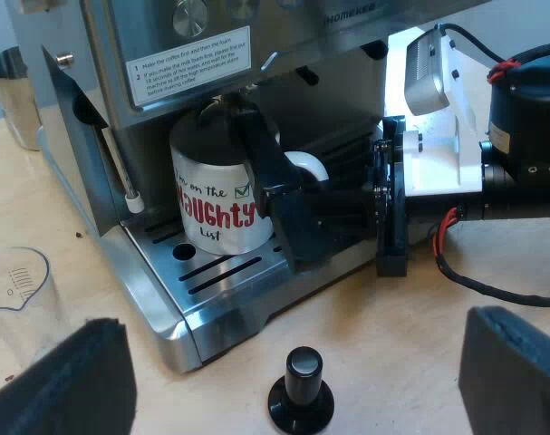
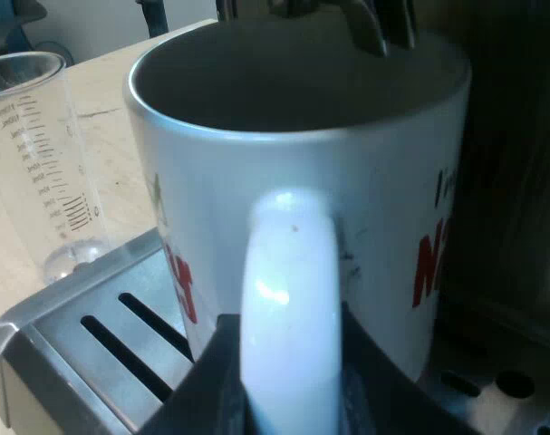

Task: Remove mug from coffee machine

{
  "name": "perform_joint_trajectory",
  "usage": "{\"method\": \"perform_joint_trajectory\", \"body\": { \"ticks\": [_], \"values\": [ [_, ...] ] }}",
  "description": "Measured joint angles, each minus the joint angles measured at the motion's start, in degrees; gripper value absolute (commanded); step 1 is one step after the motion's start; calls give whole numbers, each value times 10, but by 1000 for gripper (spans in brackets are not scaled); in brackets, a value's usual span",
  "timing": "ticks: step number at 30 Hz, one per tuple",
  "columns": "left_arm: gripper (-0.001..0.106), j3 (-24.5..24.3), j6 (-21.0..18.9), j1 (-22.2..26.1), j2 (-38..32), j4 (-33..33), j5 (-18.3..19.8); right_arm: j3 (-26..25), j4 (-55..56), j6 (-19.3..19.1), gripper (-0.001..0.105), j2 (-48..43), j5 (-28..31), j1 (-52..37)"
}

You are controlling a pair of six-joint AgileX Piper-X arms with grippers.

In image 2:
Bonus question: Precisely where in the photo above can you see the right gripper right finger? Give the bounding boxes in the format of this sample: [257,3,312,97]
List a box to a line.
[338,300,482,435]

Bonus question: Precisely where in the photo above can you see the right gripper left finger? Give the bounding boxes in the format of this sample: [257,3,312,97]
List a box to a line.
[140,313,257,435]

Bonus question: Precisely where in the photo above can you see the white mug with red and black print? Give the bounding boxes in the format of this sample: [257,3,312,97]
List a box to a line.
[123,16,473,435]

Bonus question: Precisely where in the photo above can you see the clear measuring glass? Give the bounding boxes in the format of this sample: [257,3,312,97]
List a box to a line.
[0,51,111,282]

